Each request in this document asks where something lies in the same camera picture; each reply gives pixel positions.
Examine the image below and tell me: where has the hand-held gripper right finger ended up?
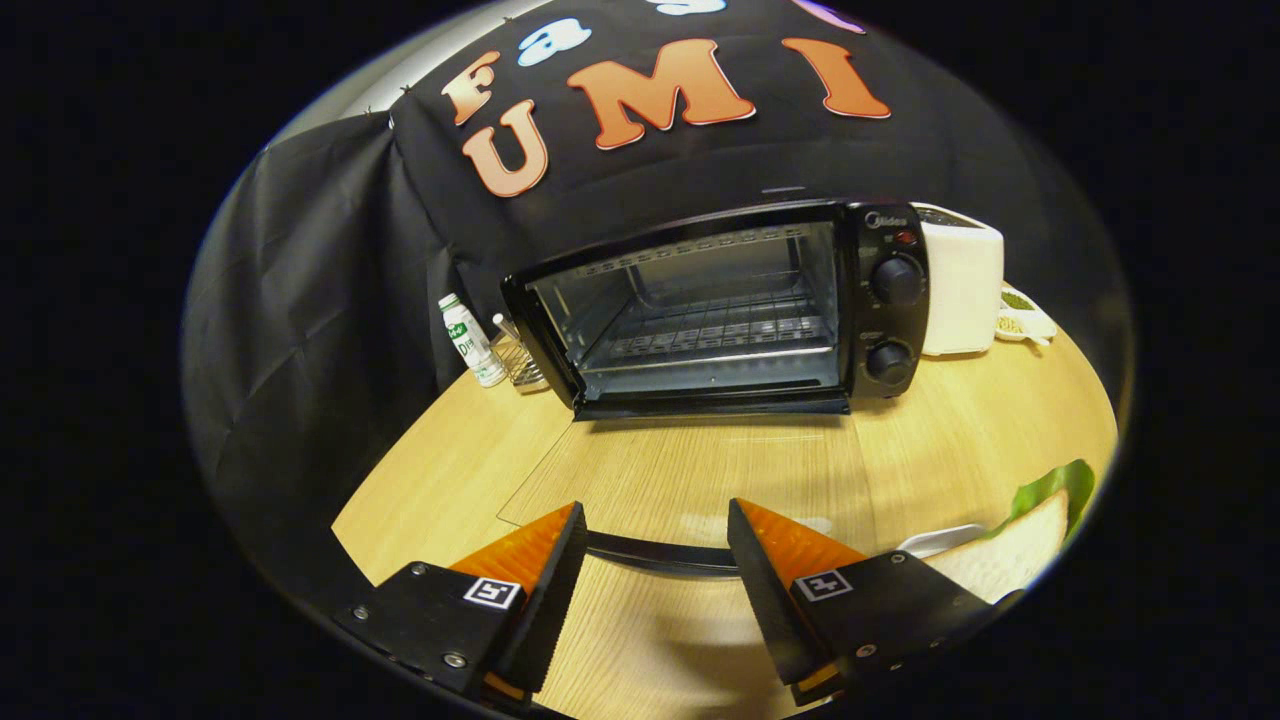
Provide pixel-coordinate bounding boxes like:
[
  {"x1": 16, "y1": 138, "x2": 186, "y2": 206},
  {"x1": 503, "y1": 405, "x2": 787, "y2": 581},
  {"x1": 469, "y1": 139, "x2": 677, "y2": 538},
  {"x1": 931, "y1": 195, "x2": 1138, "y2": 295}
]
[{"x1": 727, "y1": 497, "x2": 1026, "y2": 708}]

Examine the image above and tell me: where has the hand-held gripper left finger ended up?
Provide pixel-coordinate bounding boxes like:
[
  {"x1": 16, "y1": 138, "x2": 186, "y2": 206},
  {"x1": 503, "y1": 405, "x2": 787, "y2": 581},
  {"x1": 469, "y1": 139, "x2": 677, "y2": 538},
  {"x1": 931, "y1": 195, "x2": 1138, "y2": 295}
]
[{"x1": 335, "y1": 501, "x2": 589, "y2": 713}]

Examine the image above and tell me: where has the bread and lettuce sandwich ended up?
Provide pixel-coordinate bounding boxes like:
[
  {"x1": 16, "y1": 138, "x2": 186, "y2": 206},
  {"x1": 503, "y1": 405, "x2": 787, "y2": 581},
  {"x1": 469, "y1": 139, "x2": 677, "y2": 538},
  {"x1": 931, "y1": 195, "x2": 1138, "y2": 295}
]
[{"x1": 925, "y1": 458, "x2": 1098, "y2": 604}]

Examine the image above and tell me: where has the black toaster oven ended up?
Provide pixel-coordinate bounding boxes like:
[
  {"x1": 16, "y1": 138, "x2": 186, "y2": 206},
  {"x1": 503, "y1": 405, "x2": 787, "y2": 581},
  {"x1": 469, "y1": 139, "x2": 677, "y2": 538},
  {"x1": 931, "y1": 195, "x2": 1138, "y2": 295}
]
[{"x1": 497, "y1": 200, "x2": 933, "y2": 578}]

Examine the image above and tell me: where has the white bread toaster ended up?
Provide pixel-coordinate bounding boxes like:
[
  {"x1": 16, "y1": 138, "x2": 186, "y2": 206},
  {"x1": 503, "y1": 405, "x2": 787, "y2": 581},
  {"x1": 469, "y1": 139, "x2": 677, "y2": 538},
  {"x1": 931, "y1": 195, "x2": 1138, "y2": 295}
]
[{"x1": 912, "y1": 202, "x2": 1005, "y2": 357}]

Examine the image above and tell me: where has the white bottle with green label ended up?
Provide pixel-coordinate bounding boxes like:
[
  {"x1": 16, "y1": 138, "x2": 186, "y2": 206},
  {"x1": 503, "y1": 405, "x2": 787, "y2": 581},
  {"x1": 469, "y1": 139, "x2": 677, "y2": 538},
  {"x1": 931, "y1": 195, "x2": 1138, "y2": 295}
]
[{"x1": 438, "y1": 293, "x2": 508, "y2": 389}]

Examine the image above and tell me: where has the white dish with green bits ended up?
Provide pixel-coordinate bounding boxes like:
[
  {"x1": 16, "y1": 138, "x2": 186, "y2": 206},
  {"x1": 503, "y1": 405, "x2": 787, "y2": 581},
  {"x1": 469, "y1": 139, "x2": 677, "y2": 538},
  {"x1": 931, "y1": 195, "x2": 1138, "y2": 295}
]
[{"x1": 995, "y1": 283, "x2": 1058, "y2": 348}]

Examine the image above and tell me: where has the metal wire basket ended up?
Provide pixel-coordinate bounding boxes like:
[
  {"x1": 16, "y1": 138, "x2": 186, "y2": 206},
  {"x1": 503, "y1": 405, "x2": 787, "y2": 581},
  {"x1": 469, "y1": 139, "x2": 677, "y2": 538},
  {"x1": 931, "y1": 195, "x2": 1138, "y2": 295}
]
[{"x1": 490, "y1": 313, "x2": 549, "y2": 393}]

